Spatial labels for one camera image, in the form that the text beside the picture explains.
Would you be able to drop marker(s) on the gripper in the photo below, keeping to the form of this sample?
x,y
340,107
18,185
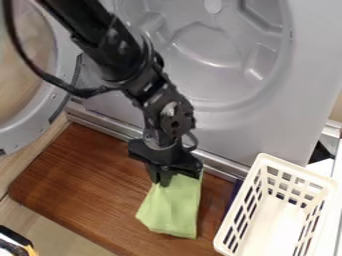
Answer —
x,y
171,156

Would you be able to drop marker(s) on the green cloth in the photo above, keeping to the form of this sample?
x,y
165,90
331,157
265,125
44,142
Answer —
x,y
173,210

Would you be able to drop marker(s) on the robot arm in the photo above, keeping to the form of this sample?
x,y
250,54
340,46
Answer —
x,y
111,43

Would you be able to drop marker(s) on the white basket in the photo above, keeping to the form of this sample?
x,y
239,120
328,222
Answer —
x,y
271,220

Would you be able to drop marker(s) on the washing machine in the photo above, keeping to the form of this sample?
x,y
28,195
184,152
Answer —
x,y
267,100

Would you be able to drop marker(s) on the yellow and black tool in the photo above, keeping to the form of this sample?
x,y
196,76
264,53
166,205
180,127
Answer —
x,y
13,243

